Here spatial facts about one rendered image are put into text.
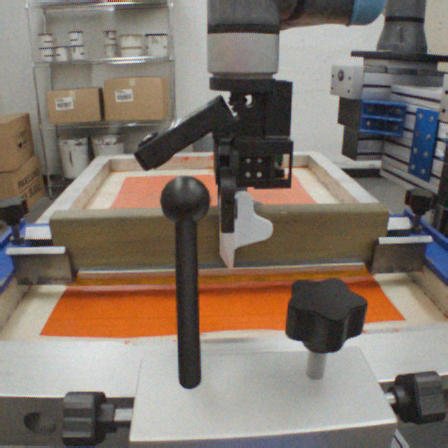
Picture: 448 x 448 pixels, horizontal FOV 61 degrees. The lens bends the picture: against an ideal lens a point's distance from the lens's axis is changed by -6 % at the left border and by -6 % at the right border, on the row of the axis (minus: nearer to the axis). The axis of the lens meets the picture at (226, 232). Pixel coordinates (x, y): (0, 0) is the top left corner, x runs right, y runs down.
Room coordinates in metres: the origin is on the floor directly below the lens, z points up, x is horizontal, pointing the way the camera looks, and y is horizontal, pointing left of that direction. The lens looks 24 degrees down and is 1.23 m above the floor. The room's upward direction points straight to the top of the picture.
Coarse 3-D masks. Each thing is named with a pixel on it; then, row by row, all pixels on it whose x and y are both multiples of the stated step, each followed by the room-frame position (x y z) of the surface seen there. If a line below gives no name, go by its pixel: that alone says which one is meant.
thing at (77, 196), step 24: (96, 168) 0.90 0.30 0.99; (120, 168) 0.99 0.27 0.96; (168, 168) 1.00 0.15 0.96; (192, 168) 1.01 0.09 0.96; (312, 168) 0.98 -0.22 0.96; (336, 168) 0.89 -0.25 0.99; (72, 192) 0.72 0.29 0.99; (336, 192) 0.79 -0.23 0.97; (360, 192) 0.72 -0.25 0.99; (48, 216) 0.60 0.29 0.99; (24, 288) 0.42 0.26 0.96; (432, 288) 0.41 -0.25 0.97; (0, 312) 0.35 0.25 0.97
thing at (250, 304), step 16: (288, 192) 0.82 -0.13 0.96; (304, 192) 0.82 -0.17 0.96; (224, 288) 0.44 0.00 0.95; (240, 288) 0.44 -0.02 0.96; (256, 288) 0.44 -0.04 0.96; (272, 288) 0.44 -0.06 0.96; (288, 288) 0.44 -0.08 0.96; (352, 288) 0.44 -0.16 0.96; (368, 288) 0.44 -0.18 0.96; (240, 304) 0.40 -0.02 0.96; (256, 304) 0.40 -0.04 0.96; (272, 304) 0.40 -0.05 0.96; (368, 304) 0.40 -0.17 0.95; (384, 304) 0.40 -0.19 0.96; (240, 320) 0.37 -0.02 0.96; (256, 320) 0.37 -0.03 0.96; (272, 320) 0.37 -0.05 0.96; (368, 320) 0.37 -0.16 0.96; (384, 320) 0.37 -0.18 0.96; (400, 320) 0.37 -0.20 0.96
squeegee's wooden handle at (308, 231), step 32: (64, 224) 0.42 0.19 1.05; (96, 224) 0.42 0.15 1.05; (128, 224) 0.43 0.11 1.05; (160, 224) 0.43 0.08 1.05; (288, 224) 0.44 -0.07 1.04; (320, 224) 0.44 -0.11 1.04; (352, 224) 0.44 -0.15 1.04; (384, 224) 0.45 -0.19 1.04; (96, 256) 0.42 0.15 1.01; (128, 256) 0.43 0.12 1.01; (160, 256) 0.43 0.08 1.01; (256, 256) 0.44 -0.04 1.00; (288, 256) 0.44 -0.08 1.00; (320, 256) 0.44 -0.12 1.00; (352, 256) 0.44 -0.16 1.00
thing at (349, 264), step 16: (80, 272) 0.41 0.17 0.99; (96, 272) 0.41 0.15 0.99; (112, 272) 0.41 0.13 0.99; (128, 272) 0.41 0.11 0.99; (144, 272) 0.41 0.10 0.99; (160, 272) 0.41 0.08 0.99; (208, 272) 0.42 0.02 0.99; (224, 272) 0.42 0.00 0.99; (240, 272) 0.42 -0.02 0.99; (256, 272) 0.42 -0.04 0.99; (272, 272) 0.42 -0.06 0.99; (288, 272) 0.42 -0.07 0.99
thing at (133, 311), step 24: (120, 192) 0.82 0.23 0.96; (72, 288) 0.44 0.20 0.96; (96, 288) 0.44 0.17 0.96; (120, 288) 0.44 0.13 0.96; (144, 288) 0.44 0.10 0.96; (168, 288) 0.44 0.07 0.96; (216, 288) 0.44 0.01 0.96; (72, 312) 0.38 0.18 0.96; (96, 312) 0.38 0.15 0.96; (120, 312) 0.39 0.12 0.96; (144, 312) 0.39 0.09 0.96; (168, 312) 0.39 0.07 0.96; (216, 312) 0.39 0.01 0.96; (72, 336) 0.34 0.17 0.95; (96, 336) 0.34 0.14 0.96; (120, 336) 0.34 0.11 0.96; (144, 336) 0.34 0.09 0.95
